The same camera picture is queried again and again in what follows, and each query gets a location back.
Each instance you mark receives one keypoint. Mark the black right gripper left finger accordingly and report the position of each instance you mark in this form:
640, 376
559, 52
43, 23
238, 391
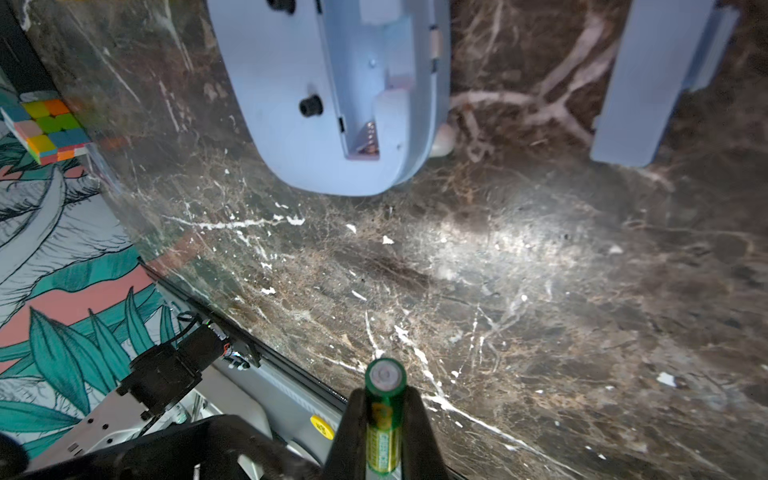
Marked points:
347, 457

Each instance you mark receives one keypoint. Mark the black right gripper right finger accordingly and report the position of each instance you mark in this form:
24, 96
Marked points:
421, 457

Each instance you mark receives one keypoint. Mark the green battery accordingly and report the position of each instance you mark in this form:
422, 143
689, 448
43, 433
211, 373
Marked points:
384, 414

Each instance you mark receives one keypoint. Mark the light blue small alarm clock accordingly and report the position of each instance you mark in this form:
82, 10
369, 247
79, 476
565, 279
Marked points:
347, 98

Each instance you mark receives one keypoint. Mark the light blue battery cover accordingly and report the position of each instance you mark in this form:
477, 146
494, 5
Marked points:
667, 48

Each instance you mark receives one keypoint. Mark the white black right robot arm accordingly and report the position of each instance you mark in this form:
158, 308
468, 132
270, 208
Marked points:
212, 448

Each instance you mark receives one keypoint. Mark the yellow round sticker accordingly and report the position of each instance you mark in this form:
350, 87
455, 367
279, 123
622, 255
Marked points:
323, 427

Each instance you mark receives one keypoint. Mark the colourful puzzle cube on table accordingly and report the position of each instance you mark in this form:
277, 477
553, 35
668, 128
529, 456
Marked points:
47, 129

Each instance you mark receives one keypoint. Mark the black camera on mount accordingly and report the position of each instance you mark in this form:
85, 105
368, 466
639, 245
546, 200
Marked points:
165, 373

